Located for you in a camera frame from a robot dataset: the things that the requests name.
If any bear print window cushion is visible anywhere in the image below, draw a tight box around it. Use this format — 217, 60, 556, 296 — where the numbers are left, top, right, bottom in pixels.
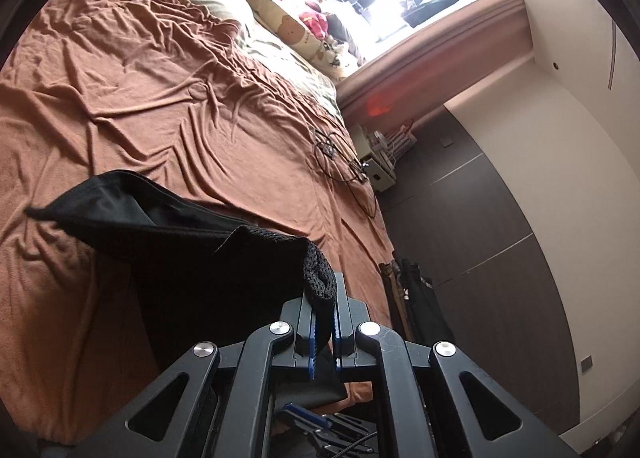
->
232, 0, 361, 81

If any brown blanket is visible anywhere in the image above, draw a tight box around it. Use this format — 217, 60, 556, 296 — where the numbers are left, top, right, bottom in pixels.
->
0, 0, 393, 444

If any black bag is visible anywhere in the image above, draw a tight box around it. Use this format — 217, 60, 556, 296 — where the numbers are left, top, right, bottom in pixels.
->
379, 249, 456, 344

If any black tank top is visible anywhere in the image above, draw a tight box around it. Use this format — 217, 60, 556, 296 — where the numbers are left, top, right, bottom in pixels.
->
25, 170, 348, 411

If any black cable tangle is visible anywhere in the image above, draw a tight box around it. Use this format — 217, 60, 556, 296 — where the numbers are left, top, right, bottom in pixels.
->
310, 127, 378, 219

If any pink curtain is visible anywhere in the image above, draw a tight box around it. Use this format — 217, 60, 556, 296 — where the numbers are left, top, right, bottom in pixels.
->
337, 0, 526, 126

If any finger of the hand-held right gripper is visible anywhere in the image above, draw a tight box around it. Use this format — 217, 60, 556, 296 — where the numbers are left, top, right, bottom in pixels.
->
277, 403, 333, 445

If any pile of plush toys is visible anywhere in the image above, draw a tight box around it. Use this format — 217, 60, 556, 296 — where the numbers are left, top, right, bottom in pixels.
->
227, 0, 366, 68

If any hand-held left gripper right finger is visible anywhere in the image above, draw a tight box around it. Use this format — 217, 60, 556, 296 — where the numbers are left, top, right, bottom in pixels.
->
332, 273, 581, 458

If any small white rack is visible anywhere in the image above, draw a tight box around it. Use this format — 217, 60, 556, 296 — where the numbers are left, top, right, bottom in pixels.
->
372, 119, 417, 163

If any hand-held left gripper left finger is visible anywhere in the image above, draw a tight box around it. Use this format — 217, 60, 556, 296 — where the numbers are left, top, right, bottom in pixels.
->
37, 295, 321, 458

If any white nightstand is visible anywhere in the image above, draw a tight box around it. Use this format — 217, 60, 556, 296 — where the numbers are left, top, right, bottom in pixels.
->
350, 124, 396, 193

